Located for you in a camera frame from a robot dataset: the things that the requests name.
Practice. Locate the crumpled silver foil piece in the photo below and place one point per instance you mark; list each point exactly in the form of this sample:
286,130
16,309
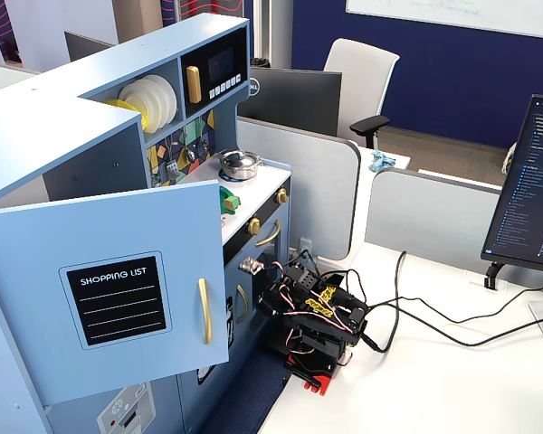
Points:
250,265

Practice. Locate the black Dell monitor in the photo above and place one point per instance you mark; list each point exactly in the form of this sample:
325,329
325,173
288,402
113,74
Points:
294,99

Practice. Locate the yellow toy plate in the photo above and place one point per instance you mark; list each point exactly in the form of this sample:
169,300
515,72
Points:
120,105

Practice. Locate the green toy recipient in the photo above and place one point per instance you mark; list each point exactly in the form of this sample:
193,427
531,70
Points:
228,201

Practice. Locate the crumpled blue cloth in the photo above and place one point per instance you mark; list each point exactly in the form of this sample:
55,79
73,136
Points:
380,162

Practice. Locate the black toy microwave door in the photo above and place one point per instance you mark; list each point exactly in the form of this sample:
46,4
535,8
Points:
226,45

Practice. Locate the gold stove knob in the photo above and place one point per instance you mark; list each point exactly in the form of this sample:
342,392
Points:
282,195
254,226

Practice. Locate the blue shopping list cabinet door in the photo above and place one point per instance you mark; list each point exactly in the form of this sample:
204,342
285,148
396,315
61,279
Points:
36,235

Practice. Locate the steel pot lid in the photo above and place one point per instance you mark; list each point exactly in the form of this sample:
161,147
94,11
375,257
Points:
236,158

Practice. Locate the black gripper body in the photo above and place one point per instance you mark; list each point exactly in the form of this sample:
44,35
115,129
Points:
268,302

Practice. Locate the red and black robot base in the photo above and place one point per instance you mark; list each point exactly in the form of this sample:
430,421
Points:
314,370

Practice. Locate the white office chair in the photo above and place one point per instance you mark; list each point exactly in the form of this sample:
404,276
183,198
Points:
357,77

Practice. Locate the navy textured mat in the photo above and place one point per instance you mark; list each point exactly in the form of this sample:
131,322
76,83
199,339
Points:
240,407

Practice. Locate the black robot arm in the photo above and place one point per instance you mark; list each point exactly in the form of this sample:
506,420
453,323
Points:
326,316

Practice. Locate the white wall outlet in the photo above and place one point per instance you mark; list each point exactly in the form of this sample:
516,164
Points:
306,248

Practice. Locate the steel toy pot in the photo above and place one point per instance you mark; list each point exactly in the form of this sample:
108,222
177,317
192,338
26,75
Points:
240,171

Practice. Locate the hanging toy ladle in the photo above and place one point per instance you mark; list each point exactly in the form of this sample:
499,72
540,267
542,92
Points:
190,151

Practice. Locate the black background monitor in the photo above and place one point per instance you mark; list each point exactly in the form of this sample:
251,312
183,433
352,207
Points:
86,45

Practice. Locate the white toy plate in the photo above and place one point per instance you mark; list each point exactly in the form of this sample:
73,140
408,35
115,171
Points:
163,113
173,106
136,101

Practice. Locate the grey desk partition panel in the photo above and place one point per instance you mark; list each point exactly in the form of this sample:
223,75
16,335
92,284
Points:
425,217
298,190

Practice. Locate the monitor showing code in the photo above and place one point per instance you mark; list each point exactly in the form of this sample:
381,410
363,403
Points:
525,190

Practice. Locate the white whiteboard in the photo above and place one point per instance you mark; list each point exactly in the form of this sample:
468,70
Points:
457,11

